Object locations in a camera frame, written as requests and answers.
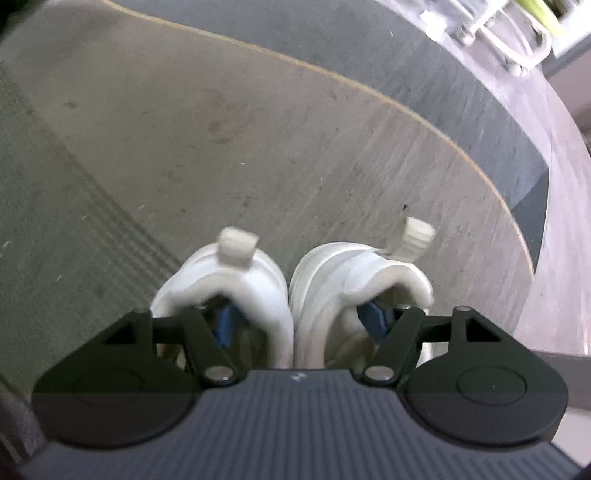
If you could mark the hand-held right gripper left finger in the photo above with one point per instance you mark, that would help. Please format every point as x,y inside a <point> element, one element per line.
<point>226,328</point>

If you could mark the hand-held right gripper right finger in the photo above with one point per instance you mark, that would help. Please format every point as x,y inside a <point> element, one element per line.
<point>376,324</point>

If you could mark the white chunky sneaker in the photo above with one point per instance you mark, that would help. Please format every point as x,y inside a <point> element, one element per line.
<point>337,286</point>
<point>258,295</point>

